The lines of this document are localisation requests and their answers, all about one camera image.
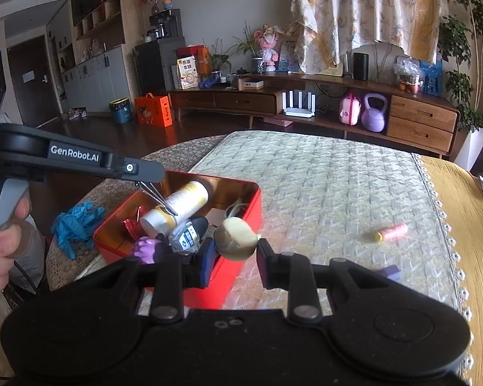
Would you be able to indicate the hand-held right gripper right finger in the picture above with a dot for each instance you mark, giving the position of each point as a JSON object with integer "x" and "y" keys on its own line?
{"x": 265, "y": 267}

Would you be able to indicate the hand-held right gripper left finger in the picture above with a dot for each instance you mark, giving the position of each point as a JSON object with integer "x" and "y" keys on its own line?
{"x": 207, "y": 267}

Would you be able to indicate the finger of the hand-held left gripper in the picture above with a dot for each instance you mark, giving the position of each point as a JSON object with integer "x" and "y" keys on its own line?
{"x": 207, "y": 267}
{"x": 145, "y": 171}

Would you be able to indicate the red tin box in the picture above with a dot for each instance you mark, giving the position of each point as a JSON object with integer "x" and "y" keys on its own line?
{"x": 241, "y": 249}

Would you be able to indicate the round tin with blue label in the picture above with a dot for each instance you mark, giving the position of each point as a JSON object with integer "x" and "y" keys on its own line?
{"x": 188, "y": 238}

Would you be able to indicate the metal clip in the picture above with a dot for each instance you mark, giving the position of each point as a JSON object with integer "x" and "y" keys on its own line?
{"x": 163, "y": 203}

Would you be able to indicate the beige ball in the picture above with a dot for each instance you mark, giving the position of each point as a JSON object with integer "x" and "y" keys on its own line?
{"x": 235, "y": 239}

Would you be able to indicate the red candy packet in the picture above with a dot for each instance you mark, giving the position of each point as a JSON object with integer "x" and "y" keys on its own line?
{"x": 135, "y": 227}

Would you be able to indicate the white plastic loop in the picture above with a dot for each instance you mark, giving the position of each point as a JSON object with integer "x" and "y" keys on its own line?
{"x": 230, "y": 210}

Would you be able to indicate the purple cartoon toy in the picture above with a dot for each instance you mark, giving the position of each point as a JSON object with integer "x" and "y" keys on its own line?
{"x": 147, "y": 247}

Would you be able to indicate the person's left hand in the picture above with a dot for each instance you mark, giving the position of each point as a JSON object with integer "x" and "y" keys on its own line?
{"x": 0, "y": 245}

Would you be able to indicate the white bottle with yellow label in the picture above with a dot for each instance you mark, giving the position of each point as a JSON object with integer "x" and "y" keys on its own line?
{"x": 185, "y": 201}

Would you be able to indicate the dark wooden door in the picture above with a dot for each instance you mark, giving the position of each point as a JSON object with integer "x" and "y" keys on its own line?
{"x": 32, "y": 88}

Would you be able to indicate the orange gift bag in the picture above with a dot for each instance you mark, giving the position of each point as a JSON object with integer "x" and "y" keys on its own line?
{"x": 153, "y": 112}

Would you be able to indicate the teal bucket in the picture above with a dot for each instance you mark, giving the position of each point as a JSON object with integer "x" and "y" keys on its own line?
{"x": 120, "y": 112}

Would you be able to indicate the blue gloves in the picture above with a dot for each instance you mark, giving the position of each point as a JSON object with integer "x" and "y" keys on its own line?
{"x": 76, "y": 221}

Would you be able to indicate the black cabinet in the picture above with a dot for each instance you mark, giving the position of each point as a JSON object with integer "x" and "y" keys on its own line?
{"x": 157, "y": 68}

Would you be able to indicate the white orange snack carton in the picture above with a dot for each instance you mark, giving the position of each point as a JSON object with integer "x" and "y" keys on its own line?
{"x": 188, "y": 73}

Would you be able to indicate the blue toy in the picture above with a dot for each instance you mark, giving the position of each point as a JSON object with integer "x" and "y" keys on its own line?
{"x": 209, "y": 83}

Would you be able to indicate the quilted cream mat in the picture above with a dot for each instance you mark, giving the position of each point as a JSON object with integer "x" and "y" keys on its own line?
{"x": 326, "y": 177}

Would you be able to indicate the light purple block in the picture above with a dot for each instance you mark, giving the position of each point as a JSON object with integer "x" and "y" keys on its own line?
{"x": 390, "y": 272}

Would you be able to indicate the red orange gift box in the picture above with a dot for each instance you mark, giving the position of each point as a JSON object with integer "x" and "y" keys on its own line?
{"x": 203, "y": 58}

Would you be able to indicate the pink tube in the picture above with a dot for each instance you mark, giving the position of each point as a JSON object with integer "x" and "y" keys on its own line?
{"x": 394, "y": 232}

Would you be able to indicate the small white box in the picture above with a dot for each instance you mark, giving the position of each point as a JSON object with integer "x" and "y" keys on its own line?
{"x": 250, "y": 85}

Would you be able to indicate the small leafy potted plant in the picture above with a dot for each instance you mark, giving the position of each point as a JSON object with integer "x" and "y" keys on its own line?
{"x": 221, "y": 58}

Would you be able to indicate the coffee machine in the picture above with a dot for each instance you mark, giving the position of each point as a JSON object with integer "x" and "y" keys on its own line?
{"x": 165, "y": 24}

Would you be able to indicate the potted orchid plant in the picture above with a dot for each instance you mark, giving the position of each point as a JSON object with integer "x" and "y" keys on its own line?
{"x": 257, "y": 64}

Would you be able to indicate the white router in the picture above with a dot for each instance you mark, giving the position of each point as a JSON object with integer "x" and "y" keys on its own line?
{"x": 298, "y": 111}

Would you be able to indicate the pink doll bouquet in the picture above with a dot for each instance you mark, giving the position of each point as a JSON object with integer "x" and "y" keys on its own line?
{"x": 267, "y": 48}

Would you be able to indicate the pink toy case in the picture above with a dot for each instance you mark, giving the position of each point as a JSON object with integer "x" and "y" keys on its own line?
{"x": 350, "y": 112}

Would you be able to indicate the purple kettlebell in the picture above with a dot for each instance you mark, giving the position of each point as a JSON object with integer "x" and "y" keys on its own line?
{"x": 373, "y": 118}

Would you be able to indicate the yellow tablecloth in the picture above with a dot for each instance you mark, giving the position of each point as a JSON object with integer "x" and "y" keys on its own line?
{"x": 479, "y": 249}

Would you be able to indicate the wooden media cabinet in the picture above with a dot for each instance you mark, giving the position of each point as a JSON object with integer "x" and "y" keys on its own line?
{"x": 418, "y": 112}

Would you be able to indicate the black speaker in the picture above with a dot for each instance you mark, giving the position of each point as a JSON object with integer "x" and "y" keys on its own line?
{"x": 361, "y": 66}

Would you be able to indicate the white planter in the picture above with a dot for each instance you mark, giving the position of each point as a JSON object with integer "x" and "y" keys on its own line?
{"x": 471, "y": 150}

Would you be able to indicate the plastic bag of fruit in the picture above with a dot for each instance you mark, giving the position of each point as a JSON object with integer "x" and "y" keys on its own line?
{"x": 408, "y": 72}

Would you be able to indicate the blue picture card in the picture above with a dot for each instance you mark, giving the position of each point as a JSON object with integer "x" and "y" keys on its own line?
{"x": 431, "y": 78}

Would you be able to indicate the floral hanging cloth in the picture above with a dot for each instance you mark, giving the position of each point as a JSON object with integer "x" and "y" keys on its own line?
{"x": 366, "y": 4}

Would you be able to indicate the tall green potted tree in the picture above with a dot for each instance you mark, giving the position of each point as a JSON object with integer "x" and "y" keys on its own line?
{"x": 463, "y": 48}

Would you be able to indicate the grey wall cabinets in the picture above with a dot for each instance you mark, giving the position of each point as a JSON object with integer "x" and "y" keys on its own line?
{"x": 96, "y": 80}

